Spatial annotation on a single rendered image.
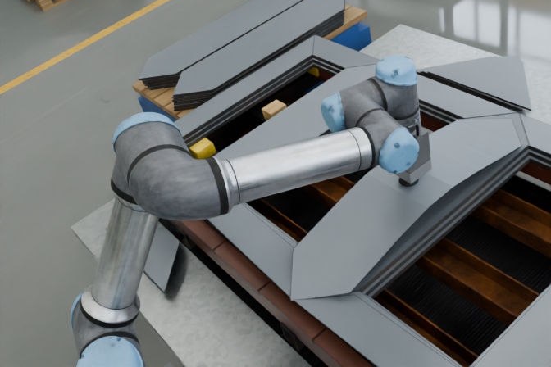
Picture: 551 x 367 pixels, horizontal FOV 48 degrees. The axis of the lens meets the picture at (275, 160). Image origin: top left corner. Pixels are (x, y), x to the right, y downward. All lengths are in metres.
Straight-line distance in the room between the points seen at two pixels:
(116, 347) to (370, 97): 0.66
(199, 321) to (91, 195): 1.79
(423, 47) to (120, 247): 1.34
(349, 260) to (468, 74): 0.83
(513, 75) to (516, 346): 0.93
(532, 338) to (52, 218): 2.49
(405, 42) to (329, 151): 1.21
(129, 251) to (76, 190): 2.18
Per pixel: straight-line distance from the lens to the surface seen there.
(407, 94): 1.22
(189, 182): 0.96
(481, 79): 1.91
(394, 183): 1.40
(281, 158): 1.01
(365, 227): 1.35
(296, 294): 1.32
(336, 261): 1.32
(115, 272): 1.21
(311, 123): 1.73
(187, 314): 1.59
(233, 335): 1.51
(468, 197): 1.45
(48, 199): 3.38
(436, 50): 2.14
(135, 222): 1.13
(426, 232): 1.38
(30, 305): 2.89
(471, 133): 1.58
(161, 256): 1.69
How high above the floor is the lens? 1.87
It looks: 38 degrees down
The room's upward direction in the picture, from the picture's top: 16 degrees counter-clockwise
